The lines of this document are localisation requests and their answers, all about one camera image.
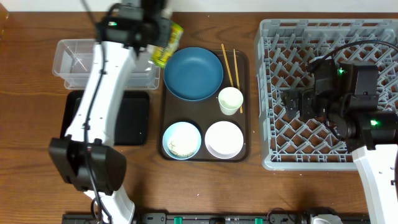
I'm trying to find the brown serving tray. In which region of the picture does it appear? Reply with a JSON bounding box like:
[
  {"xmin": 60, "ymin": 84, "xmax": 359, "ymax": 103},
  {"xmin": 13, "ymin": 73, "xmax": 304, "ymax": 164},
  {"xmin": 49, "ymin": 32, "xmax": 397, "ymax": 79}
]
[{"xmin": 158, "ymin": 50, "xmax": 251, "ymax": 162}]

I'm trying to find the light blue bowl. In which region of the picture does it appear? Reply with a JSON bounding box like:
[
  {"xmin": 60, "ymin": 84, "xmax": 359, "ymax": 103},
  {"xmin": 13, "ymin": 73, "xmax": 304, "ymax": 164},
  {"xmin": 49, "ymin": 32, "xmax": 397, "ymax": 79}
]
[{"xmin": 162, "ymin": 121, "xmax": 201, "ymax": 160}]

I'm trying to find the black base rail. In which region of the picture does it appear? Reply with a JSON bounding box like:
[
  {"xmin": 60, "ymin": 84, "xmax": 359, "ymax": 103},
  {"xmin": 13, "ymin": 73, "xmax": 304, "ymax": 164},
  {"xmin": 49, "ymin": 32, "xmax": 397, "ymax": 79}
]
[{"xmin": 61, "ymin": 213, "xmax": 371, "ymax": 224}]

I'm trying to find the white pink bowl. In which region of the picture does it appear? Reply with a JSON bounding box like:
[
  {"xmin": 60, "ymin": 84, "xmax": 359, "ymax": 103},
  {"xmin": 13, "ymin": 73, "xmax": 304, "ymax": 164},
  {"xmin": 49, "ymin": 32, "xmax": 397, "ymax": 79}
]
[{"xmin": 205, "ymin": 121, "xmax": 244, "ymax": 159}]

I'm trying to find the clear plastic bin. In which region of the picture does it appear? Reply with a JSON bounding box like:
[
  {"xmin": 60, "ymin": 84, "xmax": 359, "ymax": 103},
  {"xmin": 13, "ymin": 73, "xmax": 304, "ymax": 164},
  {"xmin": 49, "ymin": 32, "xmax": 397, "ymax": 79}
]
[{"xmin": 52, "ymin": 39, "xmax": 160, "ymax": 90}]

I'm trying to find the yellow green snack wrapper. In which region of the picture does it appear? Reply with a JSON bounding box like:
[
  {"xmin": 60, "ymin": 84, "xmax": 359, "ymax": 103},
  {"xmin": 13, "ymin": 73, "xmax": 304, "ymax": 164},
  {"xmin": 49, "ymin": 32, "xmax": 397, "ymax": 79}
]
[{"xmin": 152, "ymin": 22, "xmax": 184, "ymax": 68}]

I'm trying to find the grey dishwasher rack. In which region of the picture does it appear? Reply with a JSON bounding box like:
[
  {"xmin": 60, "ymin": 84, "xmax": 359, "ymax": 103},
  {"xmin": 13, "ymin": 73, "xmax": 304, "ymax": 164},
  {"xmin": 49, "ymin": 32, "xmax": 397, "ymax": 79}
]
[{"xmin": 254, "ymin": 19, "xmax": 397, "ymax": 171}]

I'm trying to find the wooden chopstick right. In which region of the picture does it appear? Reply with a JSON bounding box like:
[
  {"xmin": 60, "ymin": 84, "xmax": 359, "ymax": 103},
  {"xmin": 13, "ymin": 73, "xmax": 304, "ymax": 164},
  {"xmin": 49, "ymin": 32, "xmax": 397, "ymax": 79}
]
[{"xmin": 233, "ymin": 49, "xmax": 243, "ymax": 114}]

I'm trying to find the white paper cup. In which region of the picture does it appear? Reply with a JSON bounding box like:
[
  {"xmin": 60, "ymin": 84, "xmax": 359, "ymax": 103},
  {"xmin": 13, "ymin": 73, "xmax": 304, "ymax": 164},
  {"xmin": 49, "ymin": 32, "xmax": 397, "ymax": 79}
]
[{"xmin": 218, "ymin": 87, "xmax": 244, "ymax": 116}]

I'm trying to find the dark blue plate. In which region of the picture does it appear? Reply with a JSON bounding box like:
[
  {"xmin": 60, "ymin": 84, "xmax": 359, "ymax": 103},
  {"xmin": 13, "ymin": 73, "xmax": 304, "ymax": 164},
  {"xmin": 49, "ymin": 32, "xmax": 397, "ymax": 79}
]
[{"xmin": 164, "ymin": 47, "xmax": 224, "ymax": 101}]

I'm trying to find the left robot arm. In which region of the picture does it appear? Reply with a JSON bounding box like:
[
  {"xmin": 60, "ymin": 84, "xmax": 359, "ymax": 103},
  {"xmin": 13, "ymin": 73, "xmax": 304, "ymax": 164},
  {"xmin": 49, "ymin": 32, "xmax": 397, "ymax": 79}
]
[{"xmin": 49, "ymin": 0, "xmax": 172, "ymax": 223}]

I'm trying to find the wooden chopstick left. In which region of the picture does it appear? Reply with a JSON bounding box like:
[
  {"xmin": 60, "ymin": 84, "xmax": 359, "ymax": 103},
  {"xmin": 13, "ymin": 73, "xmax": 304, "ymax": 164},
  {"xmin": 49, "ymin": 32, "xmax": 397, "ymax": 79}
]
[{"xmin": 221, "ymin": 43, "xmax": 234, "ymax": 87}]

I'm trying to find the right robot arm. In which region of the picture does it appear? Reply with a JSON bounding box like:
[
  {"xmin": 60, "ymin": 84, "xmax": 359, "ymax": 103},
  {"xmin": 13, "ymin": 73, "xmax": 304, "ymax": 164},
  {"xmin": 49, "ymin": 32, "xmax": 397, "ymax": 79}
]
[{"xmin": 281, "ymin": 58, "xmax": 397, "ymax": 223}]

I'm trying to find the black waste tray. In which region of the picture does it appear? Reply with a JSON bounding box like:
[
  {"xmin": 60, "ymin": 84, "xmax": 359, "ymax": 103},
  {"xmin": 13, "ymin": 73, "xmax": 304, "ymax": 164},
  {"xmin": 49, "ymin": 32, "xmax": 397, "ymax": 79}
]
[{"xmin": 60, "ymin": 90, "xmax": 150, "ymax": 146}]

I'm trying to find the wooden chopstick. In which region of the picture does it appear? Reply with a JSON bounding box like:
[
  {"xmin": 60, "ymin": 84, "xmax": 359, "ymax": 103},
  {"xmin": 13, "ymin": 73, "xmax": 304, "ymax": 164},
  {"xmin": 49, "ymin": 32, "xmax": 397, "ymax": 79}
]
[
  {"xmin": 221, "ymin": 43, "xmax": 234, "ymax": 87},
  {"xmin": 233, "ymin": 49, "xmax": 243, "ymax": 114}
]

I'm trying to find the pile of rice scraps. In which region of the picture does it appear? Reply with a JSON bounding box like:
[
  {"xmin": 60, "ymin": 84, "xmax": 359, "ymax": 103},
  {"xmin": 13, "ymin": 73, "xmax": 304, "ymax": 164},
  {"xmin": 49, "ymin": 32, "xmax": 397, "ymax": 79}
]
[{"xmin": 167, "ymin": 123, "xmax": 198, "ymax": 157}]

